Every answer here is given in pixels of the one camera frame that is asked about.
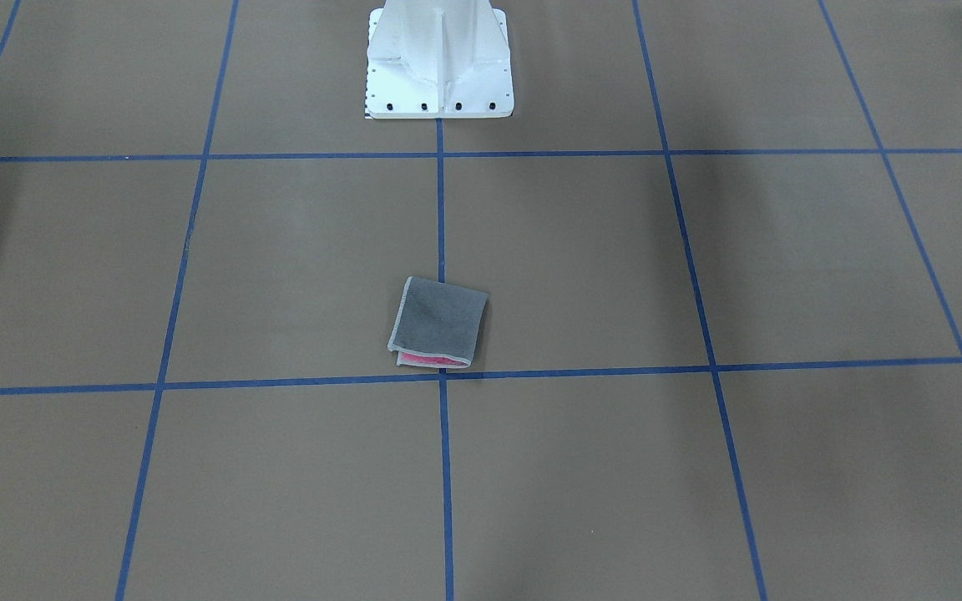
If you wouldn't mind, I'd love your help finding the pink and grey towel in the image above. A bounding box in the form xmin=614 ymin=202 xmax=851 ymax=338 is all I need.
xmin=387 ymin=276 xmax=489 ymax=369

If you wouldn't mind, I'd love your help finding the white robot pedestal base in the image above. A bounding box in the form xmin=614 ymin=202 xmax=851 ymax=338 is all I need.
xmin=364 ymin=1 xmax=515 ymax=119

